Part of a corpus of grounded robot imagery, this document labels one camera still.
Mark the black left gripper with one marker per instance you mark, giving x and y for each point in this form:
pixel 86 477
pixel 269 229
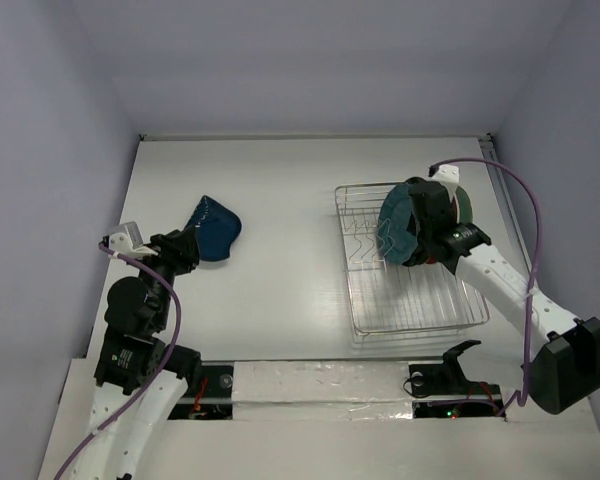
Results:
pixel 179 246

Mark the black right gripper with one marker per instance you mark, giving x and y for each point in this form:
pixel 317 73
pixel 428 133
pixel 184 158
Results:
pixel 427 201

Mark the dark blue teardrop plate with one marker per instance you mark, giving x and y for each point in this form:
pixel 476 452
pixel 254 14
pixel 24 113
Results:
pixel 217 228

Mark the teal embossed scalloped plate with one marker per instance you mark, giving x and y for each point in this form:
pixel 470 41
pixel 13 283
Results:
pixel 395 242

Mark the beige plate with brown rim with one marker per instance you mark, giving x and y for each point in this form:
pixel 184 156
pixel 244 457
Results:
pixel 415 180

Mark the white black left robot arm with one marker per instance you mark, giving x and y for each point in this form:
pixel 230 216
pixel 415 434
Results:
pixel 139 378

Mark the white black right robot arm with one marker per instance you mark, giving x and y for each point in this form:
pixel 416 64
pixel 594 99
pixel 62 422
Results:
pixel 560 362

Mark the green plate with white rim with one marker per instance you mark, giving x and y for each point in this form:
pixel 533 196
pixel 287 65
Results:
pixel 464 213

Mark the silver foil covered bar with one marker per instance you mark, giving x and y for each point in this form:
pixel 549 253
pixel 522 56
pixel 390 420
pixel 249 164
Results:
pixel 320 391

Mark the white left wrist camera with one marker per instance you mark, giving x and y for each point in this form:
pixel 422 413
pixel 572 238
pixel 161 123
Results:
pixel 125 239

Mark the chrome wire dish rack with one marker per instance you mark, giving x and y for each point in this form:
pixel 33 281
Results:
pixel 391 302

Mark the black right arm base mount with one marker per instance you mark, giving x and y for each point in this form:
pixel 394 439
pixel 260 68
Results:
pixel 445 378

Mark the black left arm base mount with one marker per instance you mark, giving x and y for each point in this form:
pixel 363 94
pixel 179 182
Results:
pixel 212 398

